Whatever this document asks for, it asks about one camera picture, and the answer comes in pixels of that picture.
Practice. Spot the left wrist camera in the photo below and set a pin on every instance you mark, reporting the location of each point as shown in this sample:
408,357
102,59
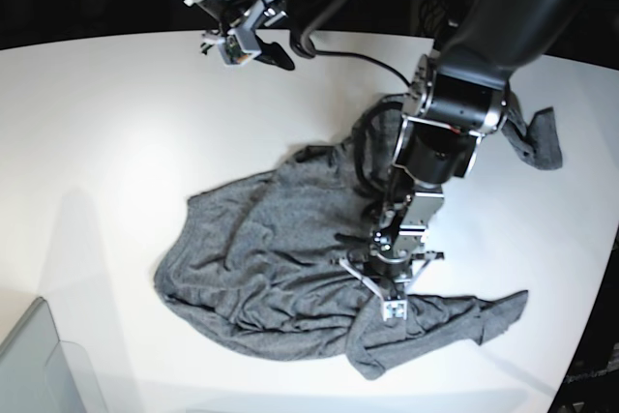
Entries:
394,308

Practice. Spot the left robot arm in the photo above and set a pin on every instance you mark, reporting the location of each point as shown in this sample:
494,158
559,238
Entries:
457,96

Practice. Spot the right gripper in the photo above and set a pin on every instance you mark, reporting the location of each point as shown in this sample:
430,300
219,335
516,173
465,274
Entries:
249,15

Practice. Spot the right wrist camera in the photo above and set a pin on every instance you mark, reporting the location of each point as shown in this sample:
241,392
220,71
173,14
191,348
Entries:
240,47

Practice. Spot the grey t-shirt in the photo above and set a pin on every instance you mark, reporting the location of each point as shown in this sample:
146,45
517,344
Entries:
260,266

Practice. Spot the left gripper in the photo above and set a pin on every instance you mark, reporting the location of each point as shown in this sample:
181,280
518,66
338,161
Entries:
385,271

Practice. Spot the translucent grey tray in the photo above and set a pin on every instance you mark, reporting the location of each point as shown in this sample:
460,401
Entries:
42,373

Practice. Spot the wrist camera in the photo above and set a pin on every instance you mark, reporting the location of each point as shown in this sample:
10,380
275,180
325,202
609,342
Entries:
394,308
240,47

